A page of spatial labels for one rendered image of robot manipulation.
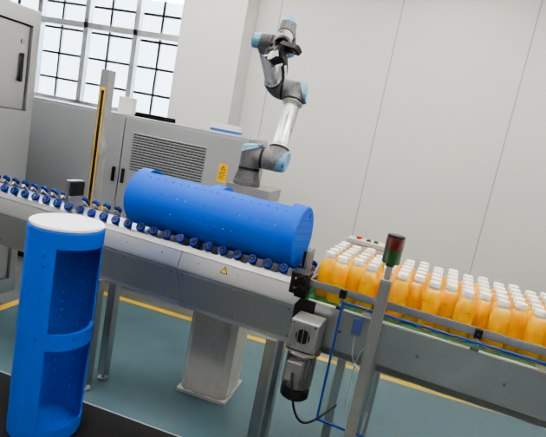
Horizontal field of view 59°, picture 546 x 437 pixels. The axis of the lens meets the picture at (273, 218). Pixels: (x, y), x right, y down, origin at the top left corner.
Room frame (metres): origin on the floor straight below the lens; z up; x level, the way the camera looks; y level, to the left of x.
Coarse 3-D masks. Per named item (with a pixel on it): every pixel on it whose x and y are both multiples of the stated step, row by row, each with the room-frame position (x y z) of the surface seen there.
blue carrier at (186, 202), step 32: (128, 192) 2.27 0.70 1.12; (160, 192) 2.23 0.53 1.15; (192, 192) 2.20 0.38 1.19; (224, 192) 2.18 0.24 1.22; (160, 224) 2.24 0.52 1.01; (192, 224) 2.15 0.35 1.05; (224, 224) 2.09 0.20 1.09; (256, 224) 2.05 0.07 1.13; (288, 224) 2.02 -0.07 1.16; (288, 256) 2.01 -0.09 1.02
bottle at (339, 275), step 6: (336, 264) 1.89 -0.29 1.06; (342, 264) 1.89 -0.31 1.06; (336, 270) 1.88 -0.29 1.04; (342, 270) 1.87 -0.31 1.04; (330, 276) 1.91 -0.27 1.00; (336, 276) 1.87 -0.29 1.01; (342, 276) 1.87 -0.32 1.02; (330, 282) 1.89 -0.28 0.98; (336, 282) 1.87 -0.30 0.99; (342, 282) 1.87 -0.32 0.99; (330, 294) 1.88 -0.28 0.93; (336, 294) 1.87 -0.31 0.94; (330, 300) 1.88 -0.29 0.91; (336, 300) 1.87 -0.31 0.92
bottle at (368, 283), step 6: (366, 276) 1.84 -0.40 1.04; (372, 276) 1.84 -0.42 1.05; (360, 282) 1.86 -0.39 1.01; (366, 282) 1.84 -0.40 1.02; (372, 282) 1.83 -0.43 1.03; (360, 288) 1.85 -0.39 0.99; (366, 288) 1.83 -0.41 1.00; (372, 288) 1.83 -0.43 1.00; (366, 294) 1.83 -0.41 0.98; (372, 294) 1.83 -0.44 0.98; (366, 306) 1.83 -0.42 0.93; (372, 306) 1.85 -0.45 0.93
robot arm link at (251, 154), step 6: (246, 144) 2.62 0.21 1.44; (252, 144) 2.60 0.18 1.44; (258, 144) 2.62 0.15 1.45; (246, 150) 2.61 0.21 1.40; (252, 150) 2.60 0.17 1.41; (258, 150) 2.60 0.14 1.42; (240, 156) 2.64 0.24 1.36; (246, 156) 2.60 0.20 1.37; (252, 156) 2.60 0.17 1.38; (258, 156) 2.59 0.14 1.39; (240, 162) 2.63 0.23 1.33; (246, 162) 2.60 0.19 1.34; (252, 162) 2.60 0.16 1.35; (258, 162) 2.59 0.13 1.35; (258, 168) 2.63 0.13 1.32
